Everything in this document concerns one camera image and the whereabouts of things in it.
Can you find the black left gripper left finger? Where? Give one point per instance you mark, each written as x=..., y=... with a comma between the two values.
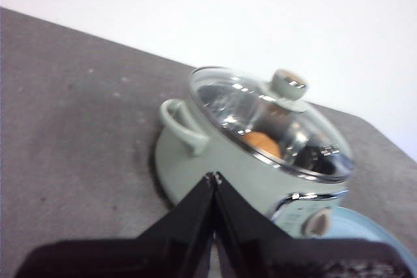
x=169, y=248

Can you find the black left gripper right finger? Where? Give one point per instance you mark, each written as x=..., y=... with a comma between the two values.
x=260, y=252

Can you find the brown potato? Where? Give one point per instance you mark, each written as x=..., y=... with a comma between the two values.
x=262, y=144

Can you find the glass lid with green knob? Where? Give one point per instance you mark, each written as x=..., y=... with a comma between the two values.
x=286, y=102

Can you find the pale green electric steamer pot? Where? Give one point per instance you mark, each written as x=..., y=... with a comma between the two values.
x=208, y=167

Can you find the blue round plate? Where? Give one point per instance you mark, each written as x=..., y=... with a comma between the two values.
x=358, y=226

